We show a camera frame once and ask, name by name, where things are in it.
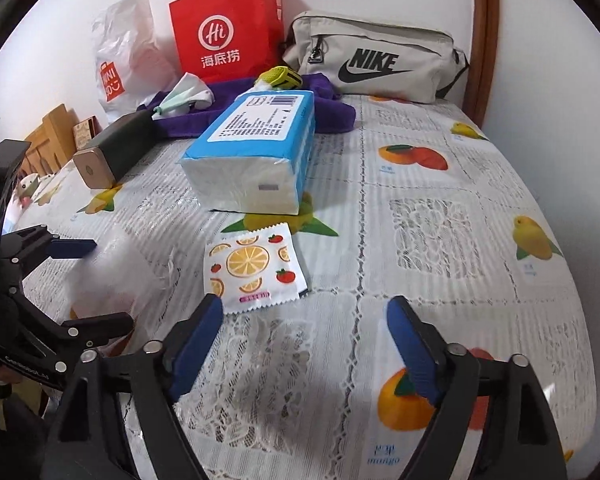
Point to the clear plastic bag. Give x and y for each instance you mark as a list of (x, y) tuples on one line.
[(120, 280)]

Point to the fruit print wipe packet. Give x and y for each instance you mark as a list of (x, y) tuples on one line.
[(250, 270)]

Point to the grey waist bag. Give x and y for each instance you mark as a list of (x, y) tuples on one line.
[(420, 50)]

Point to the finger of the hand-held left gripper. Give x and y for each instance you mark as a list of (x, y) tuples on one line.
[(72, 247), (100, 327)]

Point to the red paper bag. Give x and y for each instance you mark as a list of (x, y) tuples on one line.
[(230, 15)]

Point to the brown cardboard box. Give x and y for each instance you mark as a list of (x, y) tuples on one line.
[(85, 132)]

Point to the purple towel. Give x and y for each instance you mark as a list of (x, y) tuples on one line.
[(330, 110)]

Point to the blue tissue pack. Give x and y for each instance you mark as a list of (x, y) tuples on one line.
[(260, 125)]

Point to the yellow black cloth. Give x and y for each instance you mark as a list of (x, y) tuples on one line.
[(280, 76)]

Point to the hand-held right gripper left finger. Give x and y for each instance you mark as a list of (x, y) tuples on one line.
[(195, 350)]

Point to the fruit print tablecloth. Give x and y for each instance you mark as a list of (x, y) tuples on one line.
[(430, 240)]

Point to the white plastic shopping bag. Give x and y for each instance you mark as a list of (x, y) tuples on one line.
[(130, 40)]

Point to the wooden bed frame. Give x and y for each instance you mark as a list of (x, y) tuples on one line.
[(485, 35)]

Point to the small plush toy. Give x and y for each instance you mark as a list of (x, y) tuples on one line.
[(25, 185)]

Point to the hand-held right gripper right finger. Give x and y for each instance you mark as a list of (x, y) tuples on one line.
[(415, 350)]

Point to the white mint green cloth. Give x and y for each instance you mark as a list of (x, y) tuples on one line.
[(185, 92)]

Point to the bronze metal box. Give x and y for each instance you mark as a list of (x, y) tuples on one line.
[(125, 140)]

